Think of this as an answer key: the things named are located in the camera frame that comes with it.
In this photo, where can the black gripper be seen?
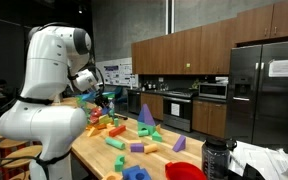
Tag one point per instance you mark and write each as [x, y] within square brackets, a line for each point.
[100, 98]

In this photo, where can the blue cube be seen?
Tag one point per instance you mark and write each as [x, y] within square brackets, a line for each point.
[105, 111]

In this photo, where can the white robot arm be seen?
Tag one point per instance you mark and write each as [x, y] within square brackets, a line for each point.
[47, 63]

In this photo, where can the purple tall triangle block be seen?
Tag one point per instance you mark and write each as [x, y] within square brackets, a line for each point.
[148, 116]

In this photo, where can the green triangle block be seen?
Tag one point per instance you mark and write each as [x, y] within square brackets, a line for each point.
[156, 137]

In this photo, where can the blue office chair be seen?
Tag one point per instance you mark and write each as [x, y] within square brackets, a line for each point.
[120, 95]

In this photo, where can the black pen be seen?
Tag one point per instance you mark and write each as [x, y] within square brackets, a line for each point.
[121, 116]

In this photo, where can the green short cylinder block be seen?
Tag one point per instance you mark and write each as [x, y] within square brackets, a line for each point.
[143, 133]
[116, 122]

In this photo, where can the orange short block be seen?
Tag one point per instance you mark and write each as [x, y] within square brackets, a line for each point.
[110, 126]

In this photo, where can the red long block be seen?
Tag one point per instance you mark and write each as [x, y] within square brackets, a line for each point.
[117, 130]

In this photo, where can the dark dishwasher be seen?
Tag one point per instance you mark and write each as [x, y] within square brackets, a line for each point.
[134, 101]

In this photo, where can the yellow flat block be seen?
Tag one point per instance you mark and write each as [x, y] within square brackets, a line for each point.
[93, 132]

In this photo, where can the white poster board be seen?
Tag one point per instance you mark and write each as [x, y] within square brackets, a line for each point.
[120, 73]

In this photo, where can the green long cylinder block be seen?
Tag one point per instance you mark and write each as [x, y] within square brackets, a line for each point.
[114, 143]

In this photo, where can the brown wide base cabinet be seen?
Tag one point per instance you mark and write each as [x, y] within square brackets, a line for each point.
[152, 105]

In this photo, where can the green wide arch block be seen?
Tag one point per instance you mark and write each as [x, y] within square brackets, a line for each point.
[150, 127]

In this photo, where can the purple rectangular block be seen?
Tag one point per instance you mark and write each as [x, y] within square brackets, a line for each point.
[137, 148]

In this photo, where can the tan small block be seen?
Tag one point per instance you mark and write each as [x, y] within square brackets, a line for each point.
[158, 128]

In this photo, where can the green small arch block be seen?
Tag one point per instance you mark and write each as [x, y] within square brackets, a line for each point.
[119, 164]

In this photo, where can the yellow cylinder block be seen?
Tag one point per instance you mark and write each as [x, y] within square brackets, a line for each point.
[150, 148]

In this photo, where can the orange square block with hole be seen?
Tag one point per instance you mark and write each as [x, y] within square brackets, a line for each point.
[112, 176]

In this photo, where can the stainless oven with stove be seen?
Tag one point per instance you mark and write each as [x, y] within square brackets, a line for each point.
[180, 116]

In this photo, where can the blue square block with hole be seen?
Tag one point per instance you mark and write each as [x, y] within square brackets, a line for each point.
[140, 175]

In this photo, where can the purple wedge block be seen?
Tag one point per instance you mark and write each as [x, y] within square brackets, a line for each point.
[180, 146]

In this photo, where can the green sticky note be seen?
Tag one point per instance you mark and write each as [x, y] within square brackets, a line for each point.
[188, 65]

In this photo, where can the green potted plant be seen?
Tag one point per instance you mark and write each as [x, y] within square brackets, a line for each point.
[194, 84]

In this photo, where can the seated person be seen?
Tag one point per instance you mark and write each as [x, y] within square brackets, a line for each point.
[2, 90]

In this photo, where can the red bowl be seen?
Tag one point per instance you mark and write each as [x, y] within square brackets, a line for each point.
[184, 171]

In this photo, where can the brown narrow base cabinet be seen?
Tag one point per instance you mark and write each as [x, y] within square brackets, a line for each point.
[209, 118]

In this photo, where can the stainless microwave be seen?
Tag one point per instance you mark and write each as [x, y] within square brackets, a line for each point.
[212, 91]

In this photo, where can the white vertical pipe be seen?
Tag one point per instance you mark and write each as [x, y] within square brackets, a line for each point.
[170, 16]

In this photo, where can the black water bottle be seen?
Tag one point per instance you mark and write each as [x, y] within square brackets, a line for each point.
[215, 160]

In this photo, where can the white papers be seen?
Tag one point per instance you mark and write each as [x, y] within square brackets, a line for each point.
[267, 160]

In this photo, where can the stainless steel fridge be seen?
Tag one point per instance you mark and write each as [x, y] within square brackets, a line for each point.
[277, 110]

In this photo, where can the white paper on fridge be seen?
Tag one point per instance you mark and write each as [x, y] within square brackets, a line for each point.
[284, 68]

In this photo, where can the brown upper wall cabinets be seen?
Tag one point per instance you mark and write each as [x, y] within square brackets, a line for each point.
[200, 50]

